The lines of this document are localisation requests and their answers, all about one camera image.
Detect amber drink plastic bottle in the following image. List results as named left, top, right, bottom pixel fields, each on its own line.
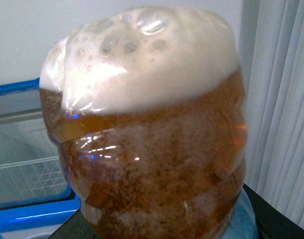
left=40, top=6, right=247, bottom=239

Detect white chest freezer blue rim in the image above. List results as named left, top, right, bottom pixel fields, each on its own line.
left=0, top=79, right=80, bottom=239

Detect white vertical blinds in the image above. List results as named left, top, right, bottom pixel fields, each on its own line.
left=239, top=0, right=304, bottom=229

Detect glass sliding freezer lid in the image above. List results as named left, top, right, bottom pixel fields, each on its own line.
left=0, top=78, right=42, bottom=124

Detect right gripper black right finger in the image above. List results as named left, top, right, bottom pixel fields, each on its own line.
left=243, top=185, right=304, bottom=239

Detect white wire freezer basket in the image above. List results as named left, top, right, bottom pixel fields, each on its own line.
left=0, top=156, right=71, bottom=209

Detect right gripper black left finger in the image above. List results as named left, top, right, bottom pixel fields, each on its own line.
left=49, top=210, right=97, bottom=239

